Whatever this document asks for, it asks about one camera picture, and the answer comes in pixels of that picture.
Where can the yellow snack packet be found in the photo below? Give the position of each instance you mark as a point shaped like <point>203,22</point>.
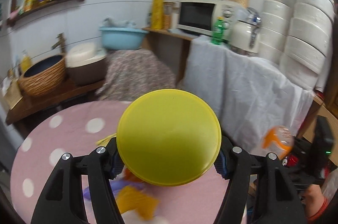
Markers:
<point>105,141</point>

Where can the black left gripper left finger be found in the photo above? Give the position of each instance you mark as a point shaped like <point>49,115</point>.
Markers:
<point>62,200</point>

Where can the person right hand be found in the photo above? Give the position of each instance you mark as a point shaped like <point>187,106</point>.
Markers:
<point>315,203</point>

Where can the purple tissue plastic bag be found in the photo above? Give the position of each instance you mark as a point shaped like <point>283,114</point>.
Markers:
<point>126,178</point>

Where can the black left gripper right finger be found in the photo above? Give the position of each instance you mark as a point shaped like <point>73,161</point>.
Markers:
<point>257,184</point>

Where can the wooden counter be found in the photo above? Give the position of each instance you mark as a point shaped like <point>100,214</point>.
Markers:
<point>29,105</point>

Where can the brown white rice cooker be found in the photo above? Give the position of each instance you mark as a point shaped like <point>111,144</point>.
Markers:
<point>86,64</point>

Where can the floral cloth cover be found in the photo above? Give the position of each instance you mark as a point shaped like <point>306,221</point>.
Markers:
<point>133,73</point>

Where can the tall stack white bowls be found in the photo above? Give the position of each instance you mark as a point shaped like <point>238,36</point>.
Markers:
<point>307,55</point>

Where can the woven wicker sink basin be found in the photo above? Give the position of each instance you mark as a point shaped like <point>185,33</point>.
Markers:
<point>44,76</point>

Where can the short stack white bowls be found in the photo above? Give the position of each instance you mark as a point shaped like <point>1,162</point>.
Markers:
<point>276,17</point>

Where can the white sheet cover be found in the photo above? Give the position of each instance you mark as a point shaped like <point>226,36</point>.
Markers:
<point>249,95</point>

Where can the yellow foam fruit net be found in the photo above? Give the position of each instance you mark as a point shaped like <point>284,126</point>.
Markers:
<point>130,198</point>

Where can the wooden side shelf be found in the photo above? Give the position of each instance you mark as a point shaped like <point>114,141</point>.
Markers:
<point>150,42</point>

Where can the yellow cling film roll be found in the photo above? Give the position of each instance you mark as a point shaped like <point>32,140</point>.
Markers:
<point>157,14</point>

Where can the white microwave oven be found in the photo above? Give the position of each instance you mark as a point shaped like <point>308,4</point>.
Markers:
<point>199,16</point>

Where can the bronze faucet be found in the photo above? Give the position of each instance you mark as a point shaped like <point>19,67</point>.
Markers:
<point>61,43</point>

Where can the light blue plastic basin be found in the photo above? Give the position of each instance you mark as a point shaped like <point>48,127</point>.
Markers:
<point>113,38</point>

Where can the yellow soap bottle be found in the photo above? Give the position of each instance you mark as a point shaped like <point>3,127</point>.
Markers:
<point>26,62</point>

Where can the pink polka dot tablecloth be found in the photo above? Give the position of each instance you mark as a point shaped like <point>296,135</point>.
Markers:
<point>76,130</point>

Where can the beige tissue holder basket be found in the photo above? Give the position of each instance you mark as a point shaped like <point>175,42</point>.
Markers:
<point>10,92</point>

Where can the white electric kettle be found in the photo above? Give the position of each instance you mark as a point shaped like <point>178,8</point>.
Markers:
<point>245,36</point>

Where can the yellow round plastic lid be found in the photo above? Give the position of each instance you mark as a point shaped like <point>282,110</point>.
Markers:
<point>168,137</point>

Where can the green soda bottle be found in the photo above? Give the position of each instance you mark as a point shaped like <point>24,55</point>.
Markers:
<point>218,31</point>

